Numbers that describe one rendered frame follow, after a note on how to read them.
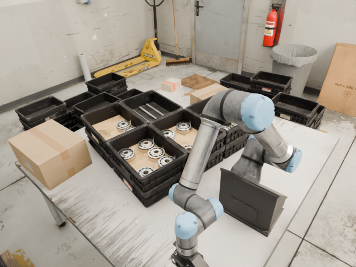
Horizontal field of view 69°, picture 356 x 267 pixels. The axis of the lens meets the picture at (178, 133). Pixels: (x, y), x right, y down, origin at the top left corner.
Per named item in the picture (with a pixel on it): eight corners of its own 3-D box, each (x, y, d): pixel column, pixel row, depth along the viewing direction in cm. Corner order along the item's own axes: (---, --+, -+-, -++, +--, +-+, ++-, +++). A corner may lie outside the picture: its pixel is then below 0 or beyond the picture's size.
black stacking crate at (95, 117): (149, 138, 172) (148, 124, 165) (109, 157, 157) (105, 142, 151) (121, 115, 198) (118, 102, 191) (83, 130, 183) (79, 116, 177)
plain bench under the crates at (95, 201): (313, 203, 223) (340, 137, 182) (204, 405, 127) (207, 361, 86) (175, 135, 311) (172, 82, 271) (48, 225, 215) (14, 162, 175)
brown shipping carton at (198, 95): (207, 120, 207) (208, 103, 198) (189, 110, 222) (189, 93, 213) (233, 108, 222) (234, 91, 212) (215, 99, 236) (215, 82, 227)
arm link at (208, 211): (202, 188, 98) (180, 204, 92) (225, 202, 90) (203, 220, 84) (204, 203, 102) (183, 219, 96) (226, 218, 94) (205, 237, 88)
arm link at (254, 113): (278, 145, 129) (231, 82, 91) (308, 156, 118) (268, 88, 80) (266, 166, 127) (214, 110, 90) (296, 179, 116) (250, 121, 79)
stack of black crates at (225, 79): (256, 103, 338) (259, 79, 319) (244, 113, 320) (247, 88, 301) (229, 95, 360) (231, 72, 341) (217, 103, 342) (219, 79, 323)
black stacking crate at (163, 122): (225, 148, 161) (226, 133, 154) (189, 169, 146) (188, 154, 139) (184, 122, 186) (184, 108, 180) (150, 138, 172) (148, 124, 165)
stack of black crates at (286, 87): (287, 112, 317) (296, 77, 291) (276, 124, 297) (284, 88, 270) (256, 102, 341) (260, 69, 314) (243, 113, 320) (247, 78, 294)
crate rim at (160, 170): (188, 157, 140) (188, 153, 139) (142, 183, 126) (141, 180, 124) (148, 126, 166) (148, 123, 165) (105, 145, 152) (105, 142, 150)
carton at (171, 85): (171, 83, 267) (171, 77, 262) (181, 86, 261) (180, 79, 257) (162, 89, 256) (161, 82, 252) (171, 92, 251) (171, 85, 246)
